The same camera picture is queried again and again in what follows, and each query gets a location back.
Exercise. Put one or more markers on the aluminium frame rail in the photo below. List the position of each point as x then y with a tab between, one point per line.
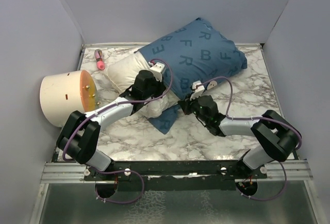
60	173

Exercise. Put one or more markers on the blue lettered pillowcase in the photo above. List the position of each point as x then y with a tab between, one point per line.
195	52

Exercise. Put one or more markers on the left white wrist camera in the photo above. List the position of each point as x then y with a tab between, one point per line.
157	70

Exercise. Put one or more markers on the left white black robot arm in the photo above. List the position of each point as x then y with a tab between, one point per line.
79	136

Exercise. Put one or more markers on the cream cylinder with orange lid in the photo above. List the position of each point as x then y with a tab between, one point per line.
62	94

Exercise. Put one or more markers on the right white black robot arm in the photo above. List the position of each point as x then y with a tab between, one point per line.
277	138

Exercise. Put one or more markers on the pink small bottle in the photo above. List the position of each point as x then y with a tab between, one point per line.
99	56

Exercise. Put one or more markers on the white pillow with red logo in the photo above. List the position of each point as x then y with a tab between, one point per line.
122	74

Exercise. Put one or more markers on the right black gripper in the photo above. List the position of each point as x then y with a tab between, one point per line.
185	104

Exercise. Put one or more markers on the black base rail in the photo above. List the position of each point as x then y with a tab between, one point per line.
132	176

